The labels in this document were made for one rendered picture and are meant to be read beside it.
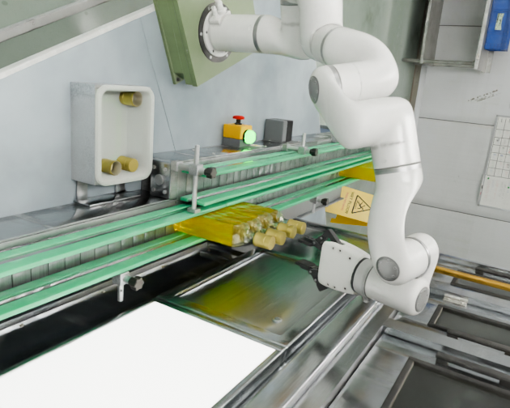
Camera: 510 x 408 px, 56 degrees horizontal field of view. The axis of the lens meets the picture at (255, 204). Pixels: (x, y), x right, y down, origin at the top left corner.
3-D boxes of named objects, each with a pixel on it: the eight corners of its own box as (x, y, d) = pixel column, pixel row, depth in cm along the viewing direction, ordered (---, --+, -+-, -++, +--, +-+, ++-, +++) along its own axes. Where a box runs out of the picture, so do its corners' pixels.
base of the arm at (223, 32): (192, 11, 122) (240, 11, 114) (219, -11, 128) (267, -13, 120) (211, 65, 132) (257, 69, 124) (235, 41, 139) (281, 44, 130)
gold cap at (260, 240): (252, 247, 115) (267, 252, 113) (253, 233, 114) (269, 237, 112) (259, 244, 118) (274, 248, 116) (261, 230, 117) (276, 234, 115)
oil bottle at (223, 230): (172, 230, 126) (240, 250, 115) (173, 209, 124) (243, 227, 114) (186, 226, 131) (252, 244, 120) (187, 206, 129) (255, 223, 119)
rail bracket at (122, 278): (87, 292, 105) (132, 312, 99) (87, 264, 104) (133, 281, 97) (102, 286, 109) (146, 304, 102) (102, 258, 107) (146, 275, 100)
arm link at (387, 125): (382, 164, 101) (318, 177, 97) (366, 64, 100) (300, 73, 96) (431, 160, 86) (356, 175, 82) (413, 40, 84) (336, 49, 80)
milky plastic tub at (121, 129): (71, 180, 110) (97, 188, 106) (70, 81, 105) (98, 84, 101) (127, 172, 125) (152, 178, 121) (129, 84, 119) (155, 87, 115)
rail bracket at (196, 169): (167, 207, 122) (207, 218, 116) (171, 141, 117) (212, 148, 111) (176, 205, 124) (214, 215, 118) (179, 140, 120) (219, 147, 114)
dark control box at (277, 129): (262, 139, 183) (282, 142, 179) (264, 118, 181) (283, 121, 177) (273, 138, 190) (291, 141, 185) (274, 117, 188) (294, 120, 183)
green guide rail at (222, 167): (180, 172, 123) (206, 177, 119) (181, 168, 123) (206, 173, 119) (381, 135, 270) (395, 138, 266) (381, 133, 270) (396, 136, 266)
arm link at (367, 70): (309, 29, 97) (343, 40, 85) (368, 23, 101) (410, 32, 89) (308, 96, 103) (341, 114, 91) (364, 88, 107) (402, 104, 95)
